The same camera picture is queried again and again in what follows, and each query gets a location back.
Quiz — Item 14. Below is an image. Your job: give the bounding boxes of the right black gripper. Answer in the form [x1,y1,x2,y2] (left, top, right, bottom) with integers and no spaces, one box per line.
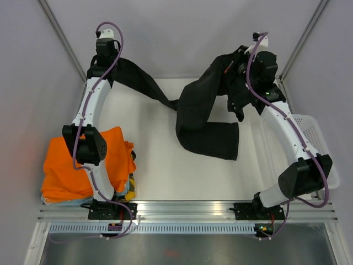
[218,45,258,88]

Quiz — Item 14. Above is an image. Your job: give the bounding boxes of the black trousers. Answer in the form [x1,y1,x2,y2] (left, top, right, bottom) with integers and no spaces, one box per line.
[115,45,247,161]

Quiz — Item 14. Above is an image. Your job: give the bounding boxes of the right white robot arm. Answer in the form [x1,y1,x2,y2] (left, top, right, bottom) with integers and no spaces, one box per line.
[229,45,333,219]

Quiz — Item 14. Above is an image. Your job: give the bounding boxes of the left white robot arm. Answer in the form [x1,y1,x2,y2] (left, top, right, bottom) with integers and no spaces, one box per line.
[62,38,122,219]

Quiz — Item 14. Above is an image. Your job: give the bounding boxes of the white perforated plastic basket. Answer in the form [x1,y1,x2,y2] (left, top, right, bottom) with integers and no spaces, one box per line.
[293,114,340,189]

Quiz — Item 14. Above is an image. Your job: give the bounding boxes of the orange folded garment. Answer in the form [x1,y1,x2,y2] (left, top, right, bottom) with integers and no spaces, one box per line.
[41,126,134,202]

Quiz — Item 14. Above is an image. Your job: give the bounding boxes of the yellow black patterned garment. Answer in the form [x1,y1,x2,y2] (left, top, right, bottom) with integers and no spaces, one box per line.
[123,150,136,202]

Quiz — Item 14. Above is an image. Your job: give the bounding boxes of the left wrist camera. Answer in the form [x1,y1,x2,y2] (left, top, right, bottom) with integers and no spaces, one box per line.
[95,29,115,40]

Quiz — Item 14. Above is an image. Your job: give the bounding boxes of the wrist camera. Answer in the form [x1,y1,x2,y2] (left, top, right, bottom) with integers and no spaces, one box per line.
[244,31,269,54]
[95,29,115,40]

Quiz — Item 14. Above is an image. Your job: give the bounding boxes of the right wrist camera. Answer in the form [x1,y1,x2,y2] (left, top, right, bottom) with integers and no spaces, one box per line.
[244,31,269,54]

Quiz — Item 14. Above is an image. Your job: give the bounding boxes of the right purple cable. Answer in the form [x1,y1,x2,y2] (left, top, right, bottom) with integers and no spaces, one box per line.
[247,31,330,241]

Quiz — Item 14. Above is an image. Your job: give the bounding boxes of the purple cable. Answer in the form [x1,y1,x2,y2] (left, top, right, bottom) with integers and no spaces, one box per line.
[49,22,136,243]
[247,31,330,241]

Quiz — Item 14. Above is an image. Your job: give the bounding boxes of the left aluminium frame post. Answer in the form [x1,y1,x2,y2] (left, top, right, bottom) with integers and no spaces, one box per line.
[37,0,87,82]

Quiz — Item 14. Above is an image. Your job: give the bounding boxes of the aluminium frame post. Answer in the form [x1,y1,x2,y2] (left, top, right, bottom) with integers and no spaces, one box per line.
[278,0,330,83]
[37,0,87,82]

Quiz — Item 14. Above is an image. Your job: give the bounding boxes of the right aluminium frame post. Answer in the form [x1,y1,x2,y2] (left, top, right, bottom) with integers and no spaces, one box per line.
[278,0,330,83]

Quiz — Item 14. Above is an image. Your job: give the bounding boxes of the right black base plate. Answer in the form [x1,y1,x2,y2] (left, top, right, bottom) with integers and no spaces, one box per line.
[230,202,285,221]

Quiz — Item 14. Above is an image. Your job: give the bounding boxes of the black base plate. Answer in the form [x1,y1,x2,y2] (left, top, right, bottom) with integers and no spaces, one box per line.
[230,202,285,221]
[88,200,131,220]

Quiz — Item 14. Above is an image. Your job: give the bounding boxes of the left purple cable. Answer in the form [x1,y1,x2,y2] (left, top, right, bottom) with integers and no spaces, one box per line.
[49,22,136,243]

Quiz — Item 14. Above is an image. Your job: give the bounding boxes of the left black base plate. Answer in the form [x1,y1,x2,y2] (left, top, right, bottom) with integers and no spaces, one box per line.
[88,200,131,220]

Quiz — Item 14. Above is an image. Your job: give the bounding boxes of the aluminium rail beam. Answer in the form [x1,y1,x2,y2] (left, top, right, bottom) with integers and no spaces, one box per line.
[36,200,338,223]

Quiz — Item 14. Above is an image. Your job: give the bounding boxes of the white slotted cable duct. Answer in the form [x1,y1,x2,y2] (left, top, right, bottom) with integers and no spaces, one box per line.
[49,222,256,235]

